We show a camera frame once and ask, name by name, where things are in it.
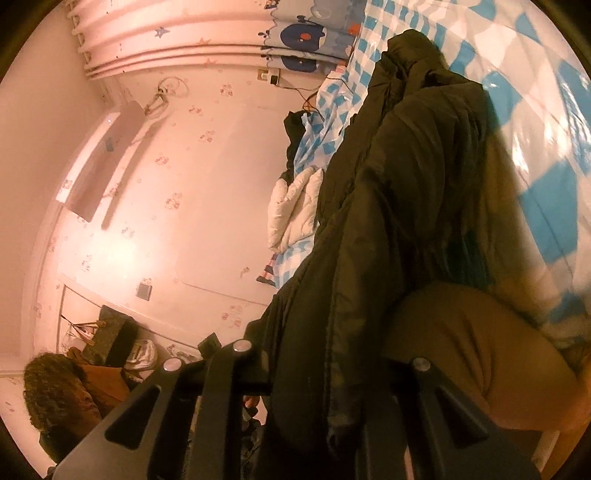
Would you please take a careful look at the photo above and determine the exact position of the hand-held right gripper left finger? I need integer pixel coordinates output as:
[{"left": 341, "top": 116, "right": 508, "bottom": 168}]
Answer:
[{"left": 51, "top": 340, "right": 274, "bottom": 480}]

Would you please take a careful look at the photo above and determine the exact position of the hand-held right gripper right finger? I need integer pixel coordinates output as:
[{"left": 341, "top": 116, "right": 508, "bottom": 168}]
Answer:
[{"left": 392, "top": 355, "right": 542, "bottom": 480}]

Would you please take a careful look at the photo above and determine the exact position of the black puffer jacket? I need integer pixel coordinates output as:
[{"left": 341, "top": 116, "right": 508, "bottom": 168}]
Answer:
[{"left": 242, "top": 28, "right": 509, "bottom": 480}]

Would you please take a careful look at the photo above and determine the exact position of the brown cloth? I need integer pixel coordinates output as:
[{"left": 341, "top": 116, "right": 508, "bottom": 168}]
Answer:
[{"left": 385, "top": 281, "right": 591, "bottom": 435}]

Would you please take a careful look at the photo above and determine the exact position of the dark speckled box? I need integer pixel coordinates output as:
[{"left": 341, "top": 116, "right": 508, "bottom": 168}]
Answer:
[{"left": 87, "top": 304, "right": 141, "bottom": 367}]

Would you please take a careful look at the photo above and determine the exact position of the brown coat with fur hood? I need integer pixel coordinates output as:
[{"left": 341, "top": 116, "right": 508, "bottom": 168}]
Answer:
[{"left": 23, "top": 352, "right": 132, "bottom": 450}]

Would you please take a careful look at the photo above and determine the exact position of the white quilted jacket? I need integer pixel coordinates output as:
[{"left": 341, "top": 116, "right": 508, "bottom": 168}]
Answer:
[{"left": 268, "top": 167, "right": 324, "bottom": 254}]

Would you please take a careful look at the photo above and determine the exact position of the dark crumpled garment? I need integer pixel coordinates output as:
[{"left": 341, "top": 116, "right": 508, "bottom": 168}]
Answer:
[{"left": 283, "top": 111, "right": 319, "bottom": 185}]

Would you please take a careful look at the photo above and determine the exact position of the blue white checkered bed cover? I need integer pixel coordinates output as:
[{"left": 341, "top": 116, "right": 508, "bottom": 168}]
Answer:
[{"left": 268, "top": 0, "right": 591, "bottom": 352}]

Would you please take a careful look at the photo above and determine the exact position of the whale print curtain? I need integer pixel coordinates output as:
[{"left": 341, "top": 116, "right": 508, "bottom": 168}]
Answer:
[{"left": 69, "top": 0, "right": 370, "bottom": 79}]

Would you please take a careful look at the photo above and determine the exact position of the white wall air conditioner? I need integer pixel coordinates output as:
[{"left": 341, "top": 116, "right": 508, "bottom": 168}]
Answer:
[{"left": 55, "top": 100, "right": 149, "bottom": 223}]

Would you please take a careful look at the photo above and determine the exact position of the black charger cable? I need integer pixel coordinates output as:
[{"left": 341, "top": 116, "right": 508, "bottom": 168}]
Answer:
[{"left": 277, "top": 82, "right": 324, "bottom": 117}]

